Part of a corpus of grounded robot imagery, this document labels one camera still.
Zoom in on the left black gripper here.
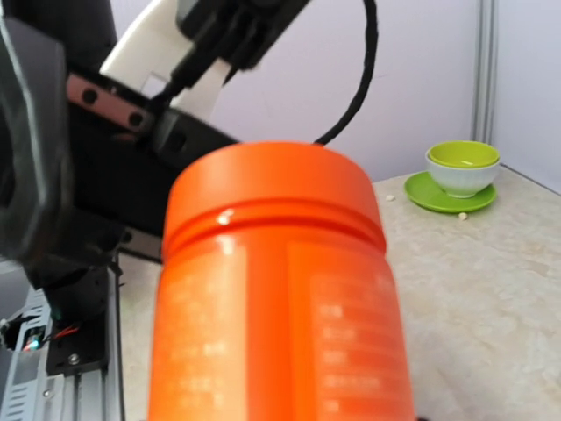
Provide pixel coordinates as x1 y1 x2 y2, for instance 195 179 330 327
1 17 237 266

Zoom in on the orange bottle cap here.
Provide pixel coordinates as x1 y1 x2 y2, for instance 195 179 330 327
163 142 386 253

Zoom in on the orange pill bottle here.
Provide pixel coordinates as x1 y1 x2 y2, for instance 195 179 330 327
146 140 417 421

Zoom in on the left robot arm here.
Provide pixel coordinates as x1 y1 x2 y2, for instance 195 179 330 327
1 1 379 324

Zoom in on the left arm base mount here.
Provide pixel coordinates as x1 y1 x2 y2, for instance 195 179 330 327
44 267 109 376

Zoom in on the left aluminium frame post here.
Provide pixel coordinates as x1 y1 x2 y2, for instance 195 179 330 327
471 0 499 145

